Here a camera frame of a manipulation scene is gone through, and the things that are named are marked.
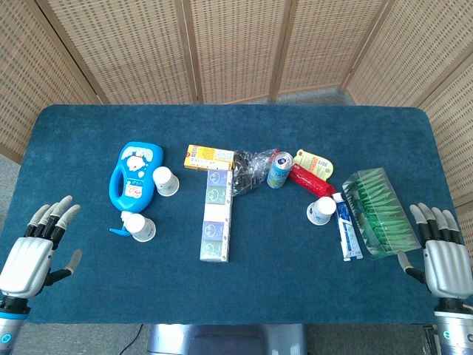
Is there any clear bag of black pieces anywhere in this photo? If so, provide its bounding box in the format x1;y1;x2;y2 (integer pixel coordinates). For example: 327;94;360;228
231;148;279;197

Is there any blue table cloth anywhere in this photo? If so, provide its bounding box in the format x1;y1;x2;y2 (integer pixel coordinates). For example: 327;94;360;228
0;104;466;326

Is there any yellow cardboard box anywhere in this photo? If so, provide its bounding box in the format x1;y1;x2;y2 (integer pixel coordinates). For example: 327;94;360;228
183;143;237;172

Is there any yellow green packet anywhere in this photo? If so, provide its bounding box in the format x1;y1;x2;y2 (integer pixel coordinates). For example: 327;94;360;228
292;149;336;182

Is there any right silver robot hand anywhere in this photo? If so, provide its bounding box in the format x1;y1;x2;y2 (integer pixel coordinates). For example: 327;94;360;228
398;202;473;300

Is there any white paper cup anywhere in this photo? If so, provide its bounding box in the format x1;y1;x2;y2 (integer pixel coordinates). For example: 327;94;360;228
152;166;180;196
124;213;157;243
306;196;337;226

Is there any red foil packet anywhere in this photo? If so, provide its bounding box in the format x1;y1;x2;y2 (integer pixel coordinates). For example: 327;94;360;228
287;164;333;203

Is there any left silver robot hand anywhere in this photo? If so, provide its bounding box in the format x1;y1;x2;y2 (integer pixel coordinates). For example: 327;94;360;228
0;195;83;300

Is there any long tissue pack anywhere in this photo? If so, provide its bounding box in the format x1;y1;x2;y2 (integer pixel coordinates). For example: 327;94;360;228
199;169;234;264

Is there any bamboo folding screen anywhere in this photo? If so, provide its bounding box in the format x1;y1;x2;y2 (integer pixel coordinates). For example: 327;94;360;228
0;0;473;208

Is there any clear box of green sachets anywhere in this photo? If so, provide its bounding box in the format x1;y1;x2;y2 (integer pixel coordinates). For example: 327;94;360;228
341;167;422;262

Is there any light blue drink can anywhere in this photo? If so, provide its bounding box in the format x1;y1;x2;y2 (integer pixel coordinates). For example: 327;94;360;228
266;150;294;189

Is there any white blue toothpaste tube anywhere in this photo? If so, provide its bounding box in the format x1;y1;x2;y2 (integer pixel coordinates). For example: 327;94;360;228
331;192;365;263

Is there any blue pump bottle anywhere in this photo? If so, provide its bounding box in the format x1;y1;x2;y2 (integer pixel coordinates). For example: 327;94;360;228
109;141;165;237

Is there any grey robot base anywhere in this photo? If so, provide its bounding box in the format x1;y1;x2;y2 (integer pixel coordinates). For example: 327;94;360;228
147;323;307;355

